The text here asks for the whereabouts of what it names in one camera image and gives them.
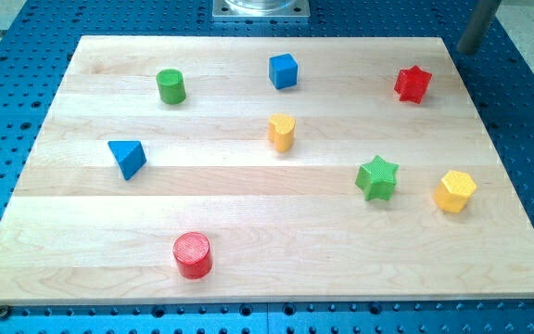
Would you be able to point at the grey cylindrical robot arm rod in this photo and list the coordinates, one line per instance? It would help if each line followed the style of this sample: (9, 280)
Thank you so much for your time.
(477, 26)

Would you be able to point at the green star block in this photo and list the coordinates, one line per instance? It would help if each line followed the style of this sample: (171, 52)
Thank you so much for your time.
(377, 179)

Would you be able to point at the red star block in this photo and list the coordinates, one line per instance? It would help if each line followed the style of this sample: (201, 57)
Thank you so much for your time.
(412, 83)

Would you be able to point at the yellow heart block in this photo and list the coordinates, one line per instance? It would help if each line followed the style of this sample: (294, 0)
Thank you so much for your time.
(281, 129)

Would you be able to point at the light wooden board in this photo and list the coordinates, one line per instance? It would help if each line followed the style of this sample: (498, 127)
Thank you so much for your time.
(283, 226)

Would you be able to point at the blue cube block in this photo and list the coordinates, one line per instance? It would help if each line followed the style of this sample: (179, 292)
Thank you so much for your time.
(283, 71)

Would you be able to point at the red cylinder block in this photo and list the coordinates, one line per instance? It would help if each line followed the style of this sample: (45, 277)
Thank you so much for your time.
(192, 253)

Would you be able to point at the green cylinder block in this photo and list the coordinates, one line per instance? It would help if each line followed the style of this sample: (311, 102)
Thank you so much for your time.
(170, 84)

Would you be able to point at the blue triangle block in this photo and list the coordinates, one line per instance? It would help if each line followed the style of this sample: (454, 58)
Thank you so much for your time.
(129, 155)

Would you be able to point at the yellow hexagon block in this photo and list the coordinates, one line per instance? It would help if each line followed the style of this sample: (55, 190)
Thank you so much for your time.
(454, 191)

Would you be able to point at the blue perforated metal table plate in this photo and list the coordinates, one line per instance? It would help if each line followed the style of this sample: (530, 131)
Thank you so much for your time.
(36, 47)

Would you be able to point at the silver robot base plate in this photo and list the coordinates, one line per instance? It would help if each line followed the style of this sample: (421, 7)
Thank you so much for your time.
(260, 9)

